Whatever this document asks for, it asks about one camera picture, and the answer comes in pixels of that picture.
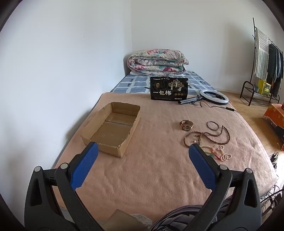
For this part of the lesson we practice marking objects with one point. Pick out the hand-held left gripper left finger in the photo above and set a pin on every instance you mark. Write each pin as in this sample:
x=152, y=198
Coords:
x=86, y=164

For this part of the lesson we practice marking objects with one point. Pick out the pink blanket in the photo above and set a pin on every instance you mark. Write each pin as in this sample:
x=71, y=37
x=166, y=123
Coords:
x=155, y=166

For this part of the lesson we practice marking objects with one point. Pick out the folded floral quilt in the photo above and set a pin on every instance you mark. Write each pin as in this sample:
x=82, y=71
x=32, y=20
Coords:
x=155, y=61

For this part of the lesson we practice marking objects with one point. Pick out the yellow box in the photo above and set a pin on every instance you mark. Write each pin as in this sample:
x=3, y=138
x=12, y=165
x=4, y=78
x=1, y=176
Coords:
x=265, y=87

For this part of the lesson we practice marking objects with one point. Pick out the person's striped clothing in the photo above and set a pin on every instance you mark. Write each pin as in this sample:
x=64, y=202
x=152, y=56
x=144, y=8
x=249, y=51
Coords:
x=177, y=217

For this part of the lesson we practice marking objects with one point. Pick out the striped hanging cloth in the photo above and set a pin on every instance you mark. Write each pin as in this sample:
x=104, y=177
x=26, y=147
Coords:
x=261, y=55

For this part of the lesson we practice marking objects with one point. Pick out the brown wrist watch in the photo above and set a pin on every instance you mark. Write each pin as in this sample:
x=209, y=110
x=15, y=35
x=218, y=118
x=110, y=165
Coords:
x=187, y=128

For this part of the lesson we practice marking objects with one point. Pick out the flat cardboard piece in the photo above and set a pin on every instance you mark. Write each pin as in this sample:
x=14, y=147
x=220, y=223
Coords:
x=119, y=222

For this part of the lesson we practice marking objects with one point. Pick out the black folded tripod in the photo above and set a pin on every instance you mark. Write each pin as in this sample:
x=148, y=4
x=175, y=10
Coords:
x=188, y=101

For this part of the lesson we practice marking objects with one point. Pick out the dark hanging clothes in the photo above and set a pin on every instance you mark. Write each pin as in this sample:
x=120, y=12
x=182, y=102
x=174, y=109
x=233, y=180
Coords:
x=274, y=66

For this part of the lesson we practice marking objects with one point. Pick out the black metal clothes rack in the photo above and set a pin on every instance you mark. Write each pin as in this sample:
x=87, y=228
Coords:
x=246, y=82

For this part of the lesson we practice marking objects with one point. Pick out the cardboard box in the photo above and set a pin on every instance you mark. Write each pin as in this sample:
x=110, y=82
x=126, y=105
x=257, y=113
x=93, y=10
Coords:
x=111, y=133

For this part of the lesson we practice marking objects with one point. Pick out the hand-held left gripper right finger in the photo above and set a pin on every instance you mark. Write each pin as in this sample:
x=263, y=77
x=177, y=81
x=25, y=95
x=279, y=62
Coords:
x=200, y=164

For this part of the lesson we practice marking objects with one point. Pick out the black snack bag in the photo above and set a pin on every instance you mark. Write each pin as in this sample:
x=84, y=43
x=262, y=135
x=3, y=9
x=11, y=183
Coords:
x=168, y=88

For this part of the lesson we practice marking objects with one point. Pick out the black bangle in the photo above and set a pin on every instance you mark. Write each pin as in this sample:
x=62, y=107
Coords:
x=207, y=125

